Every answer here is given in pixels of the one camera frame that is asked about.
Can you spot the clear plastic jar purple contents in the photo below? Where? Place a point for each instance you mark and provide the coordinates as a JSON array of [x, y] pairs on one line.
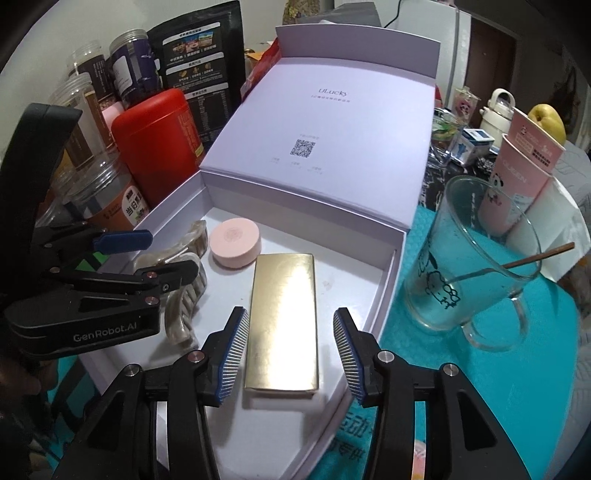
[[134, 64]]

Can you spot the white insulated bottle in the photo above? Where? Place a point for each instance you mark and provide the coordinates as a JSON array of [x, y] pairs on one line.
[[496, 110]]

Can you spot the tan pouch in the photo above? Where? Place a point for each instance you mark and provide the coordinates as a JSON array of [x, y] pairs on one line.
[[281, 323]]

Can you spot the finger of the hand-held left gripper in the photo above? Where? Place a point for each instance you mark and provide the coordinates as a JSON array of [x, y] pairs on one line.
[[124, 240], [175, 272]]

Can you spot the blue and white small box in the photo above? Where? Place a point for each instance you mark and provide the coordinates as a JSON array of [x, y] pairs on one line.
[[475, 143]]

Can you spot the red tin canister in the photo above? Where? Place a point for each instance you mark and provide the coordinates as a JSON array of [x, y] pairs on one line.
[[157, 147]]

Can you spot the lavender gift box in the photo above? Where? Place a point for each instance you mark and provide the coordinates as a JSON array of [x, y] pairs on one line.
[[300, 115]]

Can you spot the black printed pouch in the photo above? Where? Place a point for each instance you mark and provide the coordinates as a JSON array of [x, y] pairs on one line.
[[198, 55]]

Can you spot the brown door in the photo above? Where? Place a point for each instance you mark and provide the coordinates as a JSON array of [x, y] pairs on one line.
[[491, 50]]

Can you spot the pink panda print carton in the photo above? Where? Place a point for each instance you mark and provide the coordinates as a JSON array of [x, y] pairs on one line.
[[508, 184]]

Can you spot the teal table mat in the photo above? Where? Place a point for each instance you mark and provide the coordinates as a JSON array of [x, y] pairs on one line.
[[461, 392]]

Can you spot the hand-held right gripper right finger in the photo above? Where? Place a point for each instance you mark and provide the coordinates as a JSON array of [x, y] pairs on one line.
[[348, 357]]

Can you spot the glass mug cartoon print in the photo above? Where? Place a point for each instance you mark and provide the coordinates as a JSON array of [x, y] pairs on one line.
[[443, 286]]

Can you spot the red packet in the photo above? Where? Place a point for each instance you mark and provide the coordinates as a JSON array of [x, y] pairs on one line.
[[265, 64]]

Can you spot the pink carton white label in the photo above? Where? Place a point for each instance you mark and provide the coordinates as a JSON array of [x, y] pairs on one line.
[[540, 141]]

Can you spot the clear plastic jar orange label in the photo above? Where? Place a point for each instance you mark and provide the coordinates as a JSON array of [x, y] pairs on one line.
[[111, 194]]

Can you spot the pink container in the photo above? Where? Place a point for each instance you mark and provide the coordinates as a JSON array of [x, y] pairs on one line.
[[113, 120]]

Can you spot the pink round compact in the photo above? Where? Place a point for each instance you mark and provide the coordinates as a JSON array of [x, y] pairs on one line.
[[235, 240]]

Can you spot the marbled hair claw clip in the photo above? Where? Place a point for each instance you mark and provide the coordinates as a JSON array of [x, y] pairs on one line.
[[182, 318]]

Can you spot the white refrigerator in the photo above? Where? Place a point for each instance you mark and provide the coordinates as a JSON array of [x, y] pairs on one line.
[[455, 55]]

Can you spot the pink panda cup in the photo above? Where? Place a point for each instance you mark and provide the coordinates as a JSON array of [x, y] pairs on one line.
[[466, 106]]

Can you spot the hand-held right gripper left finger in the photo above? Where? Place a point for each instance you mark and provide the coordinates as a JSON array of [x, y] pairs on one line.
[[231, 355]]

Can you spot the grey box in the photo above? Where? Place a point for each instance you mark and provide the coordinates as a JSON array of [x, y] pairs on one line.
[[360, 18]]

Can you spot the glass cup with trinkets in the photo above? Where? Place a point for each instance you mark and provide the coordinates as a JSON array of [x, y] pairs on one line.
[[443, 138]]

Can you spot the clear plastic jar brown label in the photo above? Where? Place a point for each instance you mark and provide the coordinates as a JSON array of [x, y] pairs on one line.
[[87, 60], [81, 115]]

